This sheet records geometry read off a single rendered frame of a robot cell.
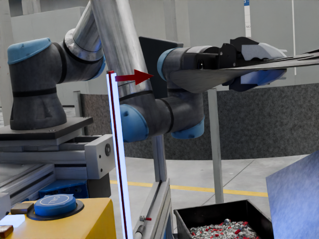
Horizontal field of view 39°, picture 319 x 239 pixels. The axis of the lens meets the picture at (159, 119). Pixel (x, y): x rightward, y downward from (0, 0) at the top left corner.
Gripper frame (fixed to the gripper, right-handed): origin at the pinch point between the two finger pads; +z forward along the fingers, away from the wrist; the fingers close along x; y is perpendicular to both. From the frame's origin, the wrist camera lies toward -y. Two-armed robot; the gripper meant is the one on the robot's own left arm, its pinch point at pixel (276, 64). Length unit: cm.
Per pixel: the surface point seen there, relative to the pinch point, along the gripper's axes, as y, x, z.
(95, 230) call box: -36.9, 15.1, 16.2
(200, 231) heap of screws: 0.9, 33.8, -20.7
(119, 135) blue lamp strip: -22.8, 10.8, -8.6
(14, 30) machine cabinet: 206, -91, -1094
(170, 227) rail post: 12, 44, -50
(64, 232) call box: -39.6, 14.8, 16.0
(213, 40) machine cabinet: 381, -45, -523
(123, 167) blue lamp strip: -22.3, 15.8, -8.6
